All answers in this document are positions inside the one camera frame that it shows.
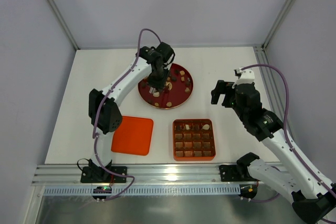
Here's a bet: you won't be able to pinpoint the metal tweezers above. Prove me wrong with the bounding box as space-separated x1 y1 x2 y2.
149 88 159 96

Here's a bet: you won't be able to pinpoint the white oval chocolate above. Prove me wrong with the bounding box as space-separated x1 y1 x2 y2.
202 124 210 130

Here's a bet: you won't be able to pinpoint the orange box lid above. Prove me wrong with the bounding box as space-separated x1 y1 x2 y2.
111 116 154 156

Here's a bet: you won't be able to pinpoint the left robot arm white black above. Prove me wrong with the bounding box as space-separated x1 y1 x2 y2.
82 42 175 182

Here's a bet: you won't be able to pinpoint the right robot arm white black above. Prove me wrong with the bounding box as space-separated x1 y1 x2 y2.
211 80 335 223

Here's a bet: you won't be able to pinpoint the orange chocolate box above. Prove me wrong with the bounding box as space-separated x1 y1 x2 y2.
172 119 216 162

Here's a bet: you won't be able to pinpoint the round dark red tray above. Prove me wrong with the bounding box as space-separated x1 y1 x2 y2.
138 63 194 109

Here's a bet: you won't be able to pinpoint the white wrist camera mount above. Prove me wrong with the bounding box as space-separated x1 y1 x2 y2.
233 68 255 89

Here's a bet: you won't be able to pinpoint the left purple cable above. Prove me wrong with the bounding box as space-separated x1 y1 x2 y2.
92 28 161 201

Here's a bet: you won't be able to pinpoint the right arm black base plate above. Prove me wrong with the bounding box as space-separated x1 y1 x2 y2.
219 164 257 182

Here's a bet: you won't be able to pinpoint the slotted cable duct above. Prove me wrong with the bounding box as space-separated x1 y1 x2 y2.
43 184 240 197

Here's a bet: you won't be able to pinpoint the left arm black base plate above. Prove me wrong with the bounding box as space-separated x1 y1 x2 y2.
80 166 128 184

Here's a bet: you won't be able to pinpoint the aluminium front rail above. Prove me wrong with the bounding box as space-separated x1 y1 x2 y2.
31 163 289 187

